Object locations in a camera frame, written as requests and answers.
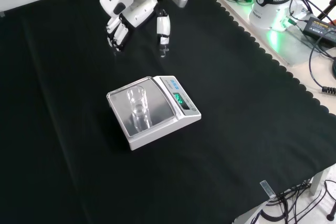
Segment black bench cloth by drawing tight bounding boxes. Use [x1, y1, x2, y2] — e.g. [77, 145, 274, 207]
[0, 0, 336, 224]

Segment white electronic balance steel pan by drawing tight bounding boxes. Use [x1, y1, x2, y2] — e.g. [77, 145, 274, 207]
[106, 75, 202, 152]

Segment grey metal base plate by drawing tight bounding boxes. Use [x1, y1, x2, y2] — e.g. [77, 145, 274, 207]
[216, 0, 336, 67]

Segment black adapter cable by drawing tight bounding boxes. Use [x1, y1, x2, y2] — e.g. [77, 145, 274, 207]
[308, 35, 336, 94]

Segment white table leg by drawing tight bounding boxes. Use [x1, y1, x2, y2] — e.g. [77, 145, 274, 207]
[311, 167, 331, 197]

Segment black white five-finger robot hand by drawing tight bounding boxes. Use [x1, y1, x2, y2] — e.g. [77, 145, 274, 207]
[99, 0, 172, 58]

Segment black power adapter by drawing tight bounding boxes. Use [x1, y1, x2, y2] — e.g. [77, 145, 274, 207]
[302, 16, 336, 43]

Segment black cables under table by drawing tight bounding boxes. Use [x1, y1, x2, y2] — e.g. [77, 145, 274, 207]
[251, 179, 336, 224]

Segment small clear glass beaker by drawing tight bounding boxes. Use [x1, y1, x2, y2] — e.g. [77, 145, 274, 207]
[126, 86, 151, 116]

